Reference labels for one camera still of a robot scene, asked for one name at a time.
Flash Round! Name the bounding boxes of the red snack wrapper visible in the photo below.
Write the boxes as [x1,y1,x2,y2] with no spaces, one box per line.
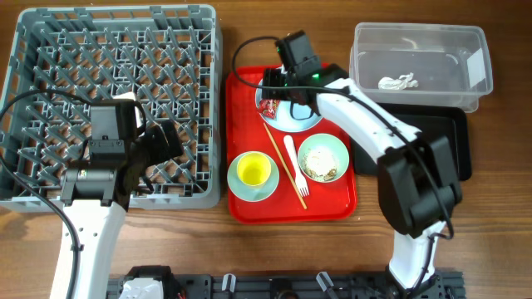
[258,99,280,120]

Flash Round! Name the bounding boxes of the green bowl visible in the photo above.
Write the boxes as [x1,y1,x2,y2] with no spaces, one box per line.
[297,133,350,183]

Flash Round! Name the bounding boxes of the yellow cup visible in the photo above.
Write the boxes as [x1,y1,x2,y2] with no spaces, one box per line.
[237,151,272,188]

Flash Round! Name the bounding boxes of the small light blue saucer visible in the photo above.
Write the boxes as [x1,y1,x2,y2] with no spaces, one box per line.
[227,151,280,203]

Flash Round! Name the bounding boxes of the white plastic fork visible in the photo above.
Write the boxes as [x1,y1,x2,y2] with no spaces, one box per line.
[283,135,309,197]

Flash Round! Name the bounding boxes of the white tissue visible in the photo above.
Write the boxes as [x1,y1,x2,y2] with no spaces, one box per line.
[377,72,419,91]

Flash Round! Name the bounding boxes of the rice and food scraps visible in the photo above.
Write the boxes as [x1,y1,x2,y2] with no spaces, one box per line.
[303,147,337,182]

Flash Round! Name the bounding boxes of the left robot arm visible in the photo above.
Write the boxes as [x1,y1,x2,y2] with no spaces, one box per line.
[51,92,183,298]

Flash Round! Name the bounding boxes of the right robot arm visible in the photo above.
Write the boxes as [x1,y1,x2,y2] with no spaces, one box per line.
[262,31,462,297]

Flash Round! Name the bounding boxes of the grey plastic dishwasher rack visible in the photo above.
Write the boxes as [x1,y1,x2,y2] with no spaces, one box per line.
[1,4,223,213]

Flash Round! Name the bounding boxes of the clear plastic waste bin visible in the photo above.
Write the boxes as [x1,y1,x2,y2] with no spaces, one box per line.
[349,22,494,113]

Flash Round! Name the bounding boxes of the large light blue plate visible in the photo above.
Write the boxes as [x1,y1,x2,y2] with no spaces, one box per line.
[255,89,323,133]

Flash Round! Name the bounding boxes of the red plastic serving tray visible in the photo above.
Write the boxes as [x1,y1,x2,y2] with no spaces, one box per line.
[225,74,357,224]

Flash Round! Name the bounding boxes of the wooden chopstick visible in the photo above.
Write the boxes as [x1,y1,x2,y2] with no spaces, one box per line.
[263,123,308,210]

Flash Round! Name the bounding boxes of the black plastic tray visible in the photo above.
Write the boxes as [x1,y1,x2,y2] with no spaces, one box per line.
[351,101,473,182]

